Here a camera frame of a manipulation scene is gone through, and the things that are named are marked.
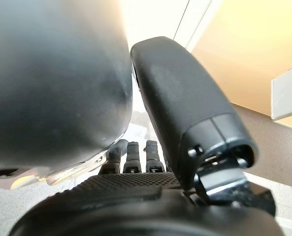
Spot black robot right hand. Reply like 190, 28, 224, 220
9, 36, 284, 236

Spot white pull-out drawer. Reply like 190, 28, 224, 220
0, 0, 134, 190

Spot tall white cabinet panel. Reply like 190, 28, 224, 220
171, 0, 223, 54

